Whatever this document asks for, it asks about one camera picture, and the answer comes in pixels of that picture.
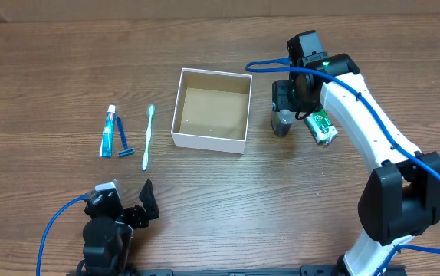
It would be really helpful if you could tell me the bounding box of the green soap packet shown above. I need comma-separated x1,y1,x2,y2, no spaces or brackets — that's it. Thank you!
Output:
304,109,338,146

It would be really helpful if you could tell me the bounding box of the clear bottle dark liquid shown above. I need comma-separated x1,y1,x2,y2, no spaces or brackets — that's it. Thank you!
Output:
271,110,295,137

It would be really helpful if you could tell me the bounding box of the teal toothpaste tube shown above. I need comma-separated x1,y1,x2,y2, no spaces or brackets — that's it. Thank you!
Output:
99,104,116,158

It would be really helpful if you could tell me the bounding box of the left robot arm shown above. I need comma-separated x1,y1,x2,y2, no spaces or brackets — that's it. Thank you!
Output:
76,179,159,276

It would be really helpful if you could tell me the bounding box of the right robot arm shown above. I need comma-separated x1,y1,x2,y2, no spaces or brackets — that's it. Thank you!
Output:
271,53,440,275

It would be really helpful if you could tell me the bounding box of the green white toothbrush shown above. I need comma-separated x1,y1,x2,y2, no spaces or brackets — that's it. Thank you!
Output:
142,104,156,171

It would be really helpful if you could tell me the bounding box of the blue disposable razor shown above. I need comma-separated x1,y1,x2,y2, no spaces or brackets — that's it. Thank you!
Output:
117,117,135,157

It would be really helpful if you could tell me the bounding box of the white cardboard box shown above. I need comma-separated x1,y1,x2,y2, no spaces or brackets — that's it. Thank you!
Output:
171,67,253,154

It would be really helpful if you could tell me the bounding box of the right blue cable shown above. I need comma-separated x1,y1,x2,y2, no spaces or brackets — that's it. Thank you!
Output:
245,57,440,276

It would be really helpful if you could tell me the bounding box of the blue cable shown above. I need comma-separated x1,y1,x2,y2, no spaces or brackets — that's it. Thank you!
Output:
245,57,440,276
35,193,90,276

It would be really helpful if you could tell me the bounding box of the left blue cable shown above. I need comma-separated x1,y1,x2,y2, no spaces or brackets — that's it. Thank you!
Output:
35,193,90,276

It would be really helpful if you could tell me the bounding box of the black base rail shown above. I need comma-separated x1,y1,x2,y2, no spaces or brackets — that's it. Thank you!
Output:
121,264,344,276

